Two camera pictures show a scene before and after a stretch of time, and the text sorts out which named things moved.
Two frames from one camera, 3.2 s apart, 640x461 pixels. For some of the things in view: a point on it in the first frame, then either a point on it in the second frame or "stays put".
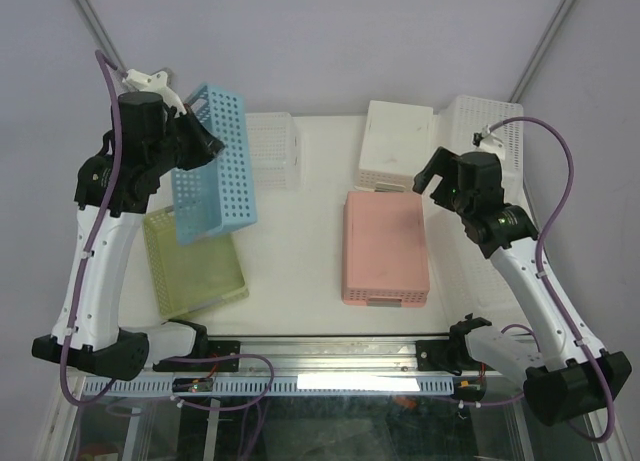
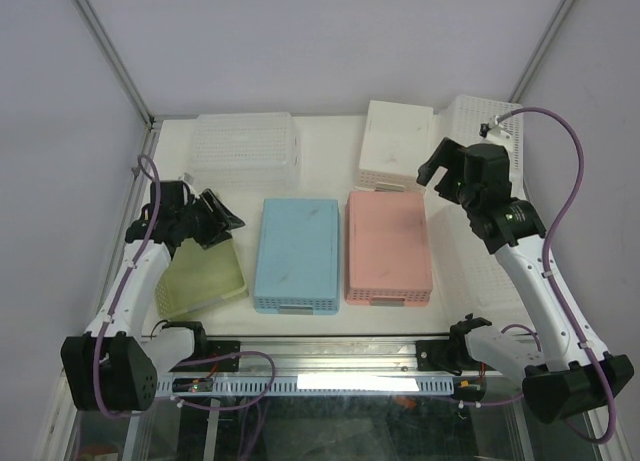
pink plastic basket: [384, 249] stays put
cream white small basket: [398, 138] stays put
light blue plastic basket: [216, 197] -> [297, 269]
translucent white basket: [465, 284] stays put
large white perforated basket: [454, 128] stays put
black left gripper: [209, 146] -> [216, 232]
